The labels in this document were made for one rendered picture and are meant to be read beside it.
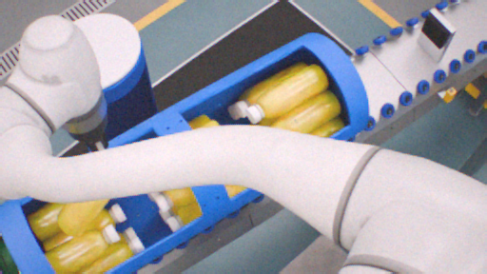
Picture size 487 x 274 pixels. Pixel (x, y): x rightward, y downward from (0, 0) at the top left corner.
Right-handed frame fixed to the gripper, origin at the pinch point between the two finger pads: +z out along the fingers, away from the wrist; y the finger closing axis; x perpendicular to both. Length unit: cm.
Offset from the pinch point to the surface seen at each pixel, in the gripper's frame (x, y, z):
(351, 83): -57, -8, 8
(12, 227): 24.4, 1.4, 6.3
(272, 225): -51, 2, 129
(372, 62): -84, 6, 37
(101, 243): 9.6, -7.7, 15.9
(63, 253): 18.2, -5.8, 14.7
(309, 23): -124, 74, 115
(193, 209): -12.2, -10.2, 20.4
